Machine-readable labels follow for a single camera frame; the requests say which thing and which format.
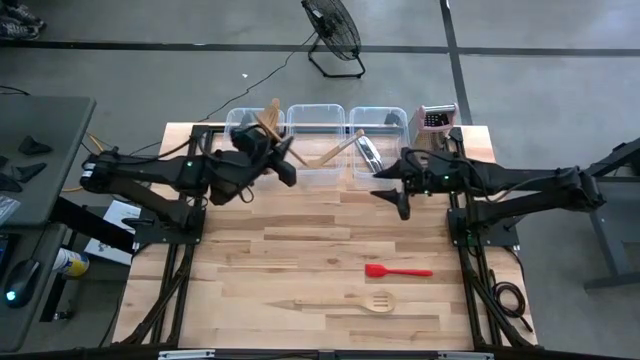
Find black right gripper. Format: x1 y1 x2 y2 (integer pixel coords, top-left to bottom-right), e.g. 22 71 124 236
370 147 439 221

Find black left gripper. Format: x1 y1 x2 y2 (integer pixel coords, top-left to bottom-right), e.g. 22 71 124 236
232 125 299 189

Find chrome-handled metal utensil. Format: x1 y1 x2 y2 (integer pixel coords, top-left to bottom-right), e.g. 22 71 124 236
368 149 389 176

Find wooden spoon with white label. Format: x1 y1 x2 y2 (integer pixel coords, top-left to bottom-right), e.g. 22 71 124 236
305 128 367 170

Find metal tongs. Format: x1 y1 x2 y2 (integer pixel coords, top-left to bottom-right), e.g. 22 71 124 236
355 137 386 175

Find dark-handled slim knife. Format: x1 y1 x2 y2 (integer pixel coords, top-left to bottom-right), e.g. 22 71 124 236
360 135 384 164

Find wooden turner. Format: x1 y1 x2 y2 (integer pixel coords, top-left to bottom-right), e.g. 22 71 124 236
253 97 307 167

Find red silicone spatula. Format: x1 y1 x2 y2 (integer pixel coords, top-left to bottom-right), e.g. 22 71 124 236
364 263 434 280

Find slotted wooden spoon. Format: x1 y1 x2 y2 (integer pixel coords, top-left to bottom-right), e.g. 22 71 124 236
266 290 398 315

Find clear plastic bin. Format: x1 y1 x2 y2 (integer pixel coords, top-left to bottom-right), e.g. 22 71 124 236
348 105 414 190
285 103 347 187
221 103 287 189

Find black floor fan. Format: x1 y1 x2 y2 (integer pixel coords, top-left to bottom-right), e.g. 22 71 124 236
300 0 367 80

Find white paper booklet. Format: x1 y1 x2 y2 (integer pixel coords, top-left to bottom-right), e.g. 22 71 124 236
83 199 144 266

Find black support beam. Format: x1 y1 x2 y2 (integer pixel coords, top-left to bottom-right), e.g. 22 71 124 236
52 197 136 254

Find grey metal stand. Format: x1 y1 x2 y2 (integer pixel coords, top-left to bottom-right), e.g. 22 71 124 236
549 137 640 292

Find white and yellow can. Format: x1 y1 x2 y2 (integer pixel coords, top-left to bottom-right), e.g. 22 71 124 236
52 247 91 278

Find grey side desk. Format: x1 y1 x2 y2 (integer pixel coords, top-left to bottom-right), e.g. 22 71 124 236
0 94 97 354

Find black foam wedge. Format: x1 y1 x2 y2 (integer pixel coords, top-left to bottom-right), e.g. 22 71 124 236
18 134 54 156
0 172 25 194
10 162 49 184

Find clear plastic bag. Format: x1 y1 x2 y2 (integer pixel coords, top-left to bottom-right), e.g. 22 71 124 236
0 193 22 227

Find black computer mouse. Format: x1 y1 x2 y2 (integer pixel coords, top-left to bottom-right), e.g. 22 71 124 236
3 258 41 309

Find person's shoe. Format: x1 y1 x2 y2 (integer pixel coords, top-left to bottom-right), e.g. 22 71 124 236
0 18 40 41
4 3 47 31

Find pink-handled metal box grater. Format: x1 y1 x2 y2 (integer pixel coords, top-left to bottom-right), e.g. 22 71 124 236
408 103 460 151

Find black fan power cable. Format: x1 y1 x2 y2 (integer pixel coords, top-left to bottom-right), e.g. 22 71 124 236
197 30 317 124

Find black metal table frame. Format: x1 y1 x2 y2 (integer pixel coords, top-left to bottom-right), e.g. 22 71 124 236
112 123 539 360

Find black coiled cable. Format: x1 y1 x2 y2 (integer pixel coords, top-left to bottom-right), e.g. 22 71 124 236
487 267 535 334

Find yellow power strip cord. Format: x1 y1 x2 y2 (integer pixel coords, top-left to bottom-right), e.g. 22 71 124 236
60 132 106 194

